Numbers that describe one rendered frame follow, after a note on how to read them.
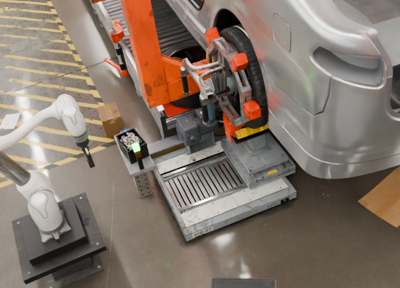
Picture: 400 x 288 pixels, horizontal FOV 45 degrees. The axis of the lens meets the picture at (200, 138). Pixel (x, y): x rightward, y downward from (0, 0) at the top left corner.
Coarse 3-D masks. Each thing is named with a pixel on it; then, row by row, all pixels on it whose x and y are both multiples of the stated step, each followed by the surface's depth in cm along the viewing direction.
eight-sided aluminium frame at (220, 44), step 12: (216, 48) 312; (228, 48) 290; (216, 60) 323; (228, 60) 283; (216, 72) 330; (240, 72) 284; (240, 84) 281; (240, 96) 286; (240, 108) 292; (240, 120) 301
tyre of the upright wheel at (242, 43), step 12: (240, 24) 300; (228, 36) 295; (240, 36) 285; (240, 48) 282; (252, 48) 281; (252, 60) 278; (252, 72) 278; (252, 84) 284; (228, 96) 337; (264, 96) 282; (264, 108) 287; (252, 120) 305; (264, 120) 296
